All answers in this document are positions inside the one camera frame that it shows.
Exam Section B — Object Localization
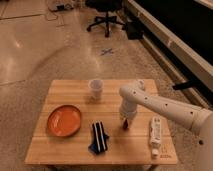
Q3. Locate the black and blue striped cloth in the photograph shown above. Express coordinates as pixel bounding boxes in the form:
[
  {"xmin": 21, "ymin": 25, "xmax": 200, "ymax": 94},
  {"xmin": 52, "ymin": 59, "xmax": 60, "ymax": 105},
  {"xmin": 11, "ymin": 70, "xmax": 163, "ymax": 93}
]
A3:
[{"xmin": 88, "ymin": 122, "xmax": 109, "ymax": 155}]

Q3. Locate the wooden table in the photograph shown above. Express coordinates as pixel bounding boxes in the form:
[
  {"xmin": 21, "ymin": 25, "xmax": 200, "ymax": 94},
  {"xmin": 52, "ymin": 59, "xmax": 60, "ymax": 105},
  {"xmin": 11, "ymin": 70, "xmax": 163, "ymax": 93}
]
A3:
[{"xmin": 25, "ymin": 80, "xmax": 177, "ymax": 166}]

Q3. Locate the long white desk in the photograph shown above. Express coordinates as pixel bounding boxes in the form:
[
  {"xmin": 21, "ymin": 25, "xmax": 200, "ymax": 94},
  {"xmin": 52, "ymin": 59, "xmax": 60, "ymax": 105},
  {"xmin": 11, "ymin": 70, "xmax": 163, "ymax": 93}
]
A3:
[{"xmin": 124, "ymin": 0, "xmax": 213, "ymax": 103}]

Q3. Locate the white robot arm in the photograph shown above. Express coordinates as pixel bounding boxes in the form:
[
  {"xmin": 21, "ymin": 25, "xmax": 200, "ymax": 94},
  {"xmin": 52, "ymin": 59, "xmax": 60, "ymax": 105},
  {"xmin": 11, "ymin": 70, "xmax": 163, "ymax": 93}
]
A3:
[{"xmin": 119, "ymin": 80, "xmax": 213, "ymax": 171}]

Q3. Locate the black office chair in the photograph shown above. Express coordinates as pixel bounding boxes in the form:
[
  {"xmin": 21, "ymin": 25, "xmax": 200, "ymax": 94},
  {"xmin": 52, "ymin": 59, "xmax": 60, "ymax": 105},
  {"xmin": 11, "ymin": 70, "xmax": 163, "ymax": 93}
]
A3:
[{"xmin": 85, "ymin": 0, "xmax": 125, "ymax": 38}]

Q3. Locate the dark red pepper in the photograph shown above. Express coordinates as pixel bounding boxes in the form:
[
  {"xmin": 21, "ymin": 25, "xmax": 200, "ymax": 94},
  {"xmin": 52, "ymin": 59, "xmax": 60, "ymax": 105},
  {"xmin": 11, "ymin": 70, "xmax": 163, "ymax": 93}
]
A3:
[{"xmin": 122, "ymin": 120, "xmax": 129, "ymax": 130}]

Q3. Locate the clear plastic cup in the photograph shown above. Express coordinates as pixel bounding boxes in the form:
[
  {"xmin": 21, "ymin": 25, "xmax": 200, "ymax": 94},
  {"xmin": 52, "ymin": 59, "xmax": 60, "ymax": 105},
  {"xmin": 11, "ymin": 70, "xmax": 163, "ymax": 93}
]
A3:
[{"xmin": 88, "ymin": 79, "xmax": 103, "ymax": 100}]

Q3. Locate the orange round plate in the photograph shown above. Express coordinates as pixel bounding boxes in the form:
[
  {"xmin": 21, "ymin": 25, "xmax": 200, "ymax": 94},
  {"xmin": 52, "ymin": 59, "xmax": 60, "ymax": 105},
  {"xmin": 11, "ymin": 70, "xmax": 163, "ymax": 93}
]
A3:
[{"xmin": 47, "ymin": 105, "xmax": 81, "ymax": 137}]

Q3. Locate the white tube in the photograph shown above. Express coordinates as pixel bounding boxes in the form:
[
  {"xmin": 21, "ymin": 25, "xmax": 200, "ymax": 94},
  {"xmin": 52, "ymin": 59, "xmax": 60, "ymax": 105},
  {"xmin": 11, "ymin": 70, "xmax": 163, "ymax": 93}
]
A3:
[{"xmin": 149, "ymin": 116, "xmax": 162, "ymax": 158}]

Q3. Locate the black box on floor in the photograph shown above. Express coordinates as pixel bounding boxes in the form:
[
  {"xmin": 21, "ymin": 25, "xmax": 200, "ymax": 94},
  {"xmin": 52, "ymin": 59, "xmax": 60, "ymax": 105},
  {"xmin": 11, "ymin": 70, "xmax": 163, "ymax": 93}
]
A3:
[{"xmin": 125, "ymin": 22, "xmax": 143, "ymax": 40}]

